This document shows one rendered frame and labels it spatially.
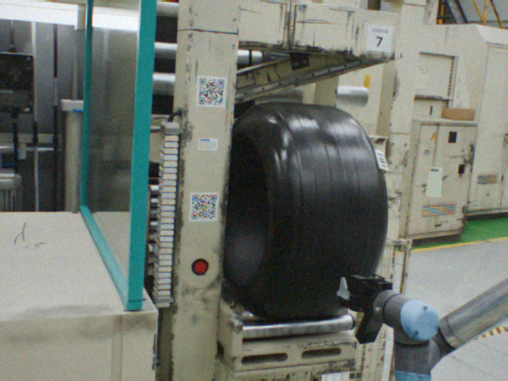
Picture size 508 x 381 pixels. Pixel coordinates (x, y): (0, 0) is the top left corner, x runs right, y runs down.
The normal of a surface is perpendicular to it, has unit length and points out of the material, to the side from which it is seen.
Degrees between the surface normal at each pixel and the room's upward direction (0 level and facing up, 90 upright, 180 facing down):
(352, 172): 59
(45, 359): 90
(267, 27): 90
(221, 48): 90
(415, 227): 90
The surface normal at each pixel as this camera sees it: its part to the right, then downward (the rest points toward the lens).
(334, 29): 0.36, 0.19
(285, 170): -0.38, -0.28
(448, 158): 0.56, 0.19
